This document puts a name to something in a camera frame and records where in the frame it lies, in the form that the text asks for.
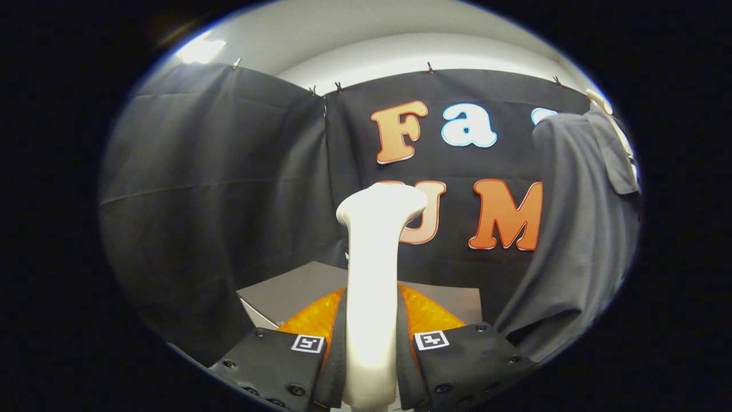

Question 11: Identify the grey button shirt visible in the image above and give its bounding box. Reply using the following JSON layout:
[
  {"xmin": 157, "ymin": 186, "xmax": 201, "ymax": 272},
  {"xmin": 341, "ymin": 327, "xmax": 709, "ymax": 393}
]
[{"xmin": 493, "ymin": 106, "xmax": 641, "ymax": 364}]

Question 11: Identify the ceiling light panel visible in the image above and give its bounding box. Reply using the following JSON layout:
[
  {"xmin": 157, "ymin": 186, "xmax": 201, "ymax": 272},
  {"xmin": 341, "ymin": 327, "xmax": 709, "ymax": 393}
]
[{"xmin": 174, "ymin": 37, "xmax": 228, "ymax": 65}]

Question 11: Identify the white garment steamer head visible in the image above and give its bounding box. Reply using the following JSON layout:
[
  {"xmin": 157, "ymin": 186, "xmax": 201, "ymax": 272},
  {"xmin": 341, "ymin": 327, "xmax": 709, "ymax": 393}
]
[{"xmin": 336, "ymin": 182, "xmax": 428, "ymax": 408}]

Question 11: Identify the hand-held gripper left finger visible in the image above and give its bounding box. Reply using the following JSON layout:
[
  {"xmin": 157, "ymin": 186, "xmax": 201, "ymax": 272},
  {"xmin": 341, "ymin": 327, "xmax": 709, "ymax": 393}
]
[{"xmin": 209, "ymin": 286, "xmax": 348, "ymax": 410}]

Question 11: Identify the grey drawer cabinet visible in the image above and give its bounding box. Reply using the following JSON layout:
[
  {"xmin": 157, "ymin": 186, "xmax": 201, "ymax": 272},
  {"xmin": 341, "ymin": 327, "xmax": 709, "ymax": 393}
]
[{"xmin": 236, "ymin": 261, "xmax": 483, "ymax": 332}]

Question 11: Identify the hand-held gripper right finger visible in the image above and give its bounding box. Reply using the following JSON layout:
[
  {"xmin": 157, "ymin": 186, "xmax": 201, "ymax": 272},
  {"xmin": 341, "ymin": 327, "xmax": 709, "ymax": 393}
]
[{"xmin": 396, "ymin": 283, "xmax": 538, "ymax": 410}]

